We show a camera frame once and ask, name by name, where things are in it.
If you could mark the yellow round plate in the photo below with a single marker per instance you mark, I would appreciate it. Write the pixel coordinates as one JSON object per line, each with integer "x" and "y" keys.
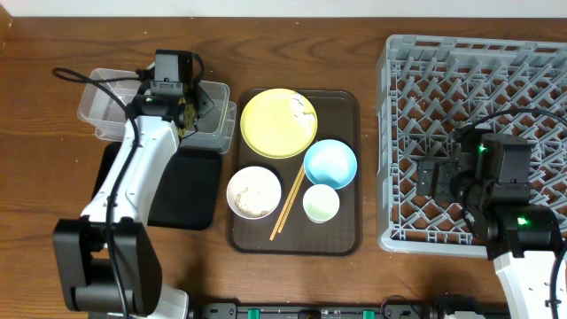
{"x": 269, "y": 127}

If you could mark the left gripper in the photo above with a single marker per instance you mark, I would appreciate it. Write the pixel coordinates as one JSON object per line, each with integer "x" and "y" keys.
{"x": 202, "y": 105}

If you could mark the white tissue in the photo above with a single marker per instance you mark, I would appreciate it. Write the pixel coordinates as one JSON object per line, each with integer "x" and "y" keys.
{"x": 301, "y": 111}

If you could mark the wooden chopstick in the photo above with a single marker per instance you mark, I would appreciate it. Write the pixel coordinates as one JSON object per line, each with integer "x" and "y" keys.
{"x": 274, "y": 231}
{"x": 291, "y": 198}

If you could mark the grey plastic dishwasher rack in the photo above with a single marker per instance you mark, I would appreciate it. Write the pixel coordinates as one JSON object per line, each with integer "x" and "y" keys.
{"x": 427, "y": 86}

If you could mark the black plastic tray bin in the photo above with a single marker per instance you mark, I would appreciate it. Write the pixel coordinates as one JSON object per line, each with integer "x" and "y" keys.
{"x": 167, "y": 187}

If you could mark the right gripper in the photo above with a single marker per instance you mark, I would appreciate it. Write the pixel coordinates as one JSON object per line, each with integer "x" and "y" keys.
{"x": 446, "y": 171}

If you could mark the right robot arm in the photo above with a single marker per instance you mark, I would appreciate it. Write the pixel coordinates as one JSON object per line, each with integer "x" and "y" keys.
{"x": 527, "y": 249}

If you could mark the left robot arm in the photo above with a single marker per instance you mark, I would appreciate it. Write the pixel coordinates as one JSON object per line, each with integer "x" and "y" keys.
{"x": 106, "y": 263}

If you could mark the clear plastic bin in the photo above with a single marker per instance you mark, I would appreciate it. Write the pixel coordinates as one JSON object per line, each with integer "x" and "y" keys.
{"x": 212, "y": 132}

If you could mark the light blue bowl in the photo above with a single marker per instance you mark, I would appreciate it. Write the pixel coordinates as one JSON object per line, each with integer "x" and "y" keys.
{"x": 330, "y": 162}

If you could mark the dark brown serving tray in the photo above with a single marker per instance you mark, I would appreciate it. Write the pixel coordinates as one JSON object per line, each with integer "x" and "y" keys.
{"x": 338, "y": 115}

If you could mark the small white green cup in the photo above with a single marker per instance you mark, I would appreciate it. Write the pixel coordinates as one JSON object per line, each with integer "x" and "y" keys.
{"x": 320, "y": 203}

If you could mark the white bowl with rice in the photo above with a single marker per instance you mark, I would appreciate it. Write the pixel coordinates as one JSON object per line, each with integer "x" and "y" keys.
{"x": 253, "y": 192}

